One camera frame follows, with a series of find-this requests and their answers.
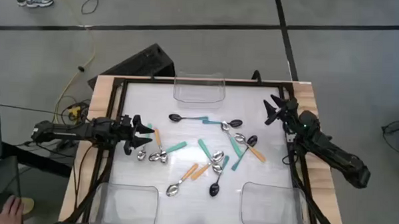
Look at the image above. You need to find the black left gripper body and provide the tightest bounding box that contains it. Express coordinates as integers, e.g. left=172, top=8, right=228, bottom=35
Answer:
left=113, top=114, right=137, bottom=156

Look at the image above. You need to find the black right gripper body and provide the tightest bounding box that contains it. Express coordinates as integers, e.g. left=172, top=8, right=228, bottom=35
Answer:
left=275, top=96, right=301, bottom=130

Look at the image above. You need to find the silver spoon green handle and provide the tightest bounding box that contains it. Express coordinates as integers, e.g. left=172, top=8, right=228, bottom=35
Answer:
left=219, top=121, right=245, bottom=159
left=196, top=138, right=225, bottom=175
left=136, top=122, right=153, bottom=162
left=158, top=140, right=188, bottom=165

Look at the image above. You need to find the black spoon blue handle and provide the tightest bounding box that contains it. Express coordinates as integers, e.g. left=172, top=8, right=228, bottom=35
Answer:
left=168, top=113, right=209, bottom=124
left=201, top=118, right=244, bottom=129
left=209, top=154, right=231, bottom=198
left=231, top=134, right=259, bottom=173

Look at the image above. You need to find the black clamp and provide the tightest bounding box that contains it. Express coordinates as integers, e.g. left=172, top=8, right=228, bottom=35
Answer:
left=251, top=69, right=264, bottom=84

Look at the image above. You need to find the yellow plug box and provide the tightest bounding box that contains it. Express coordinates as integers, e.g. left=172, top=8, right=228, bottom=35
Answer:
left=66, top=104, right=84, bottom=122

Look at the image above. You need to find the black perforated crate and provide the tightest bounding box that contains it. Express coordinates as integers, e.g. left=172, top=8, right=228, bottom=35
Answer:
left=86, top=41, right=177, bottom=93

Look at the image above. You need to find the clear plastic bin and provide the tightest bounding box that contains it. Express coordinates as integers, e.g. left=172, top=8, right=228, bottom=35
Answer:
left=238, top=181, right=309, bottom=224
left=172, top=70, right=227, bottom=110
left=88, top=181, right=160, bottom=224

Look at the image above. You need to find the yellow disc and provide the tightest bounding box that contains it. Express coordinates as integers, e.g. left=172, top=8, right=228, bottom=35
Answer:
left=20, top=197, right=36, bottom=216

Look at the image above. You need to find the black side table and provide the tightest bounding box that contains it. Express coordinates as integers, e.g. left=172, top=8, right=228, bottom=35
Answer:
left=0, top=141, right=74, bottom=224

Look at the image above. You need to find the black computer mouse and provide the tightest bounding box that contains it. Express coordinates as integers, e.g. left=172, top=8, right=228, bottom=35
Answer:
left=0, top=190, right=17, bottom=216

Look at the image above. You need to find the person's hand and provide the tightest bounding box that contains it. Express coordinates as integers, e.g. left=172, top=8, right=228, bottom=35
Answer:
left=0, top=194, right=25, bottom=224

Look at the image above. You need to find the black metal table frame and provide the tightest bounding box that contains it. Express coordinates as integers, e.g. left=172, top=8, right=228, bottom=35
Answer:
left=64, top=73, right=343, bottom=224

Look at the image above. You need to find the yellow cable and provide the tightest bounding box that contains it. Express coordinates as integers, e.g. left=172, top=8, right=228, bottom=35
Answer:
left=51, top=0, right=100, bottom=124

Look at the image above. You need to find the black floor cable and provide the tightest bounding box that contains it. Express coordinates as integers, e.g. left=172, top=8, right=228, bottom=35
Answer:
left=80, top=0, right=150, bottom=17

